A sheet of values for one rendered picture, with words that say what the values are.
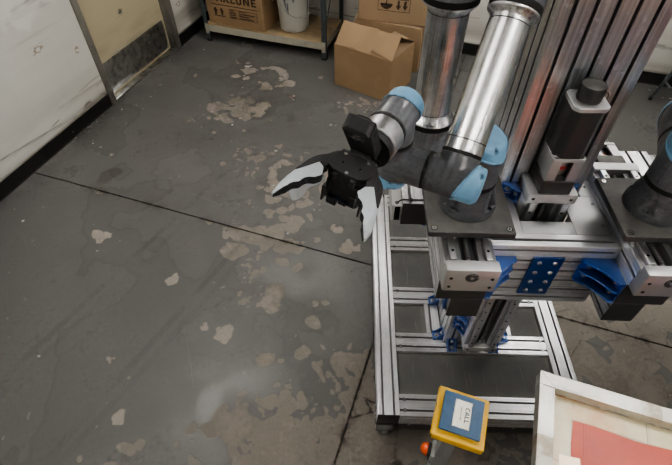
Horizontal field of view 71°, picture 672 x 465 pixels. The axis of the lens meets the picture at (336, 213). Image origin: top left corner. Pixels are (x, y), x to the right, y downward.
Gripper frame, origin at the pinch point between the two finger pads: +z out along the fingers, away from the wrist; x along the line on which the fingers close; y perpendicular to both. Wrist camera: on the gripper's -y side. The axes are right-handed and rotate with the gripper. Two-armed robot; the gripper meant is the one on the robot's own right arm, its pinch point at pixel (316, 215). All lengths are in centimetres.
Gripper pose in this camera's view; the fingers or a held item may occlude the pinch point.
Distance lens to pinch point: 66.3
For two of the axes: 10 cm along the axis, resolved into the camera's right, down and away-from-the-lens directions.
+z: -4.7, 6.5, -6.0
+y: -1.2, 6.3, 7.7
